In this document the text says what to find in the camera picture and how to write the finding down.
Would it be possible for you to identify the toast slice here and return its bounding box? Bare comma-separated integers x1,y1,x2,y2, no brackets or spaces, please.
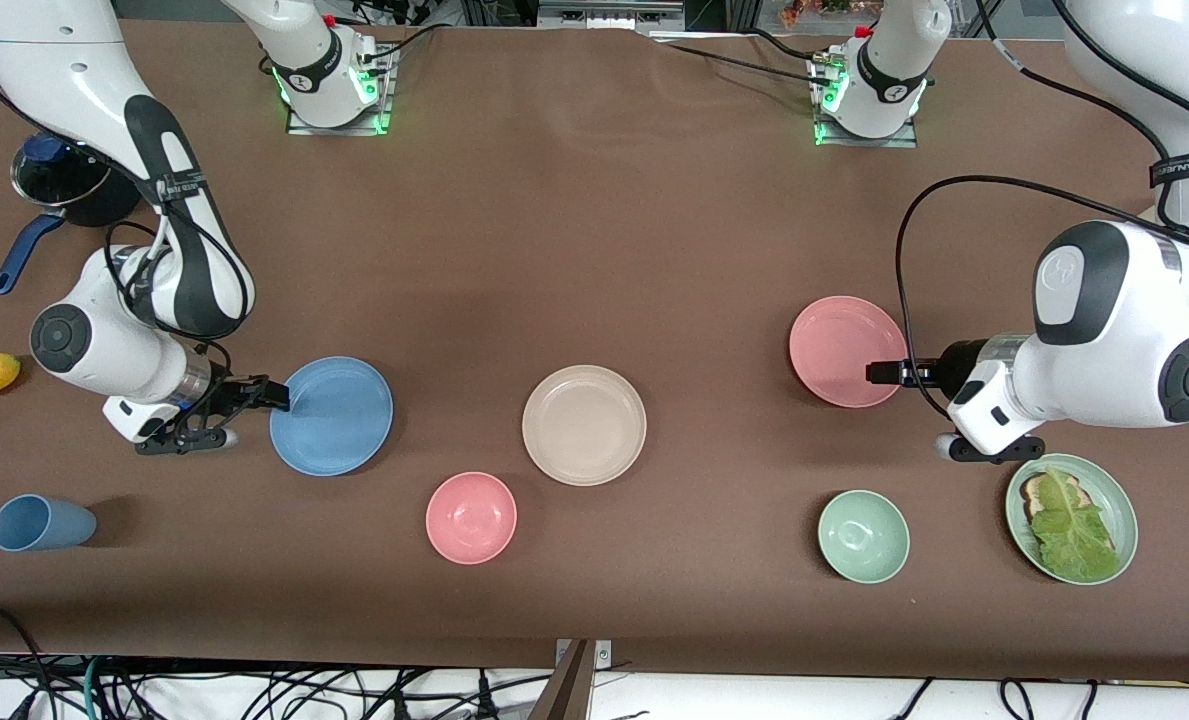
1020,473,1087,523

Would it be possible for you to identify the green bowl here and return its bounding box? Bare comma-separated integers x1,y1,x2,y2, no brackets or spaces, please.
817,489,911,585

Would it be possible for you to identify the blue plate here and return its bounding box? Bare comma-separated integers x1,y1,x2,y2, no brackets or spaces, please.
269,356,395,478

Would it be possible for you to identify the black pot with blue handle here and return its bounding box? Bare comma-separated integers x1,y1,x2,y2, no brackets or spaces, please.
0,133,143,297

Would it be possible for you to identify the green lettuce leaf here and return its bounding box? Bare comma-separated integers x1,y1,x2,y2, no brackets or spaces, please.
1029,465,1123,583

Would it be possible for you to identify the pink plate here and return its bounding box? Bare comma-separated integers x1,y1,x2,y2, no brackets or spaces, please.
789,295,910,409

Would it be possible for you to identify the metal table clamp bracket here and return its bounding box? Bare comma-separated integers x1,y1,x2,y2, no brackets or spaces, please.
554,638,614,671

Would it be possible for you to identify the pink bowl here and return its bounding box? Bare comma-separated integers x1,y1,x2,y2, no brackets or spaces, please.
425,472,518,566

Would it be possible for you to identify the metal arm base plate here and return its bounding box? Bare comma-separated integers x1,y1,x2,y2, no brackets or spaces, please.
810,55,921,150
284,42,397,137

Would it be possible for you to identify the dark table support beam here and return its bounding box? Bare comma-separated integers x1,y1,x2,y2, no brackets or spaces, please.
529,640,597,720

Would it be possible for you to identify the aluminium frame profile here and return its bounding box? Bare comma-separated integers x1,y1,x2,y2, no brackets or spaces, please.
537,0,687,34

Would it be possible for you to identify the blue cup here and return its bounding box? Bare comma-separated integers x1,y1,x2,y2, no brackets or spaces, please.
0,494,98,553

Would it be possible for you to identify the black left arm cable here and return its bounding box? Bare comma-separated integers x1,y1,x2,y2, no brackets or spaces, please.
894,0,1189,419

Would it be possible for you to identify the green floor cable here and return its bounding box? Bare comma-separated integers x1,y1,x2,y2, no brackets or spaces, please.
79,655,110,720

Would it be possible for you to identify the black base cable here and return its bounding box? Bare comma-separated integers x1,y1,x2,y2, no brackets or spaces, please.
652,28,837,89
359,18,460,67

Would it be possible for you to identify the green plate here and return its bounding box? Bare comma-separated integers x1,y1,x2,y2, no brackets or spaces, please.
1004,453,1140,586

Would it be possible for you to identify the beige plate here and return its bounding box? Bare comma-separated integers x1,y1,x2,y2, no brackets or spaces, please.
521,364,648,488

